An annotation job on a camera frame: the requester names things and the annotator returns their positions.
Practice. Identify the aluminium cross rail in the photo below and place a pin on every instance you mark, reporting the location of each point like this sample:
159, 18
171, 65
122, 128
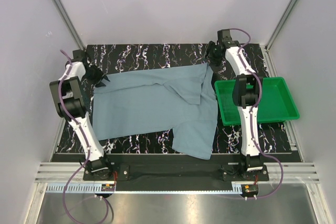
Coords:
58, 172

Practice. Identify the left aluminium frame post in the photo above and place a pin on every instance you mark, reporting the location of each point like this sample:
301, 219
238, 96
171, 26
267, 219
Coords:
68, 23

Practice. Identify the right aluminium frame post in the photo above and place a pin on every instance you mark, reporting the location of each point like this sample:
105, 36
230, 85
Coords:
280, 25

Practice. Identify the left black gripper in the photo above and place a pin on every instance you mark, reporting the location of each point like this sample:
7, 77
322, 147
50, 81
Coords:
100, 74

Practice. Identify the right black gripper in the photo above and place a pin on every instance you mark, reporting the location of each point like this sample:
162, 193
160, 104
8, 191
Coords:
210, 46

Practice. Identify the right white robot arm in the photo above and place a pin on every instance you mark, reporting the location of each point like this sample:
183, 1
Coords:
246, 97

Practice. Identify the aluminium frame post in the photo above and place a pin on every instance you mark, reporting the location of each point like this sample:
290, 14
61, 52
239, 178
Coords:
68, 23
280, 25

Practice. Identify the blue-grey t shirt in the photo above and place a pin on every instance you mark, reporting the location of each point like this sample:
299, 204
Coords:
181, 99

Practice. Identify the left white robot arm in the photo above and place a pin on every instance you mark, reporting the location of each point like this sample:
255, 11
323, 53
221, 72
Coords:
70, 103

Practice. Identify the grey slotted cable duct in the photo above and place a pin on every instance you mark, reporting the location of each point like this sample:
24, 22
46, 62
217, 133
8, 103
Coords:
126, 188

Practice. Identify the green plastic tray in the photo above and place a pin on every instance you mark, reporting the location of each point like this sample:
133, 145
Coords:
276, 105

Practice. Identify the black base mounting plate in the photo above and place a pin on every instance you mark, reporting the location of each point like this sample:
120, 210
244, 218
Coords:
226, 167

